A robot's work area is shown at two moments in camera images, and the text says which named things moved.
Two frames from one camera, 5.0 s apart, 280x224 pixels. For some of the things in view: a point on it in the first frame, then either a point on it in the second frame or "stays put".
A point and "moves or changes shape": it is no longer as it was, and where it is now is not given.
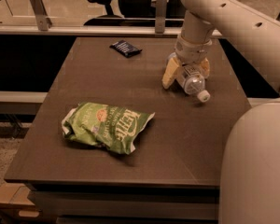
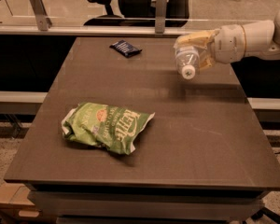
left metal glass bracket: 36,2 stays put
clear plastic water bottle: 192,80 moves or changes shape
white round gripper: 191,53 -> 230,44
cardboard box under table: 10,204 stays put
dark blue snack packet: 125,49 stays put
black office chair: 136,9 stays put
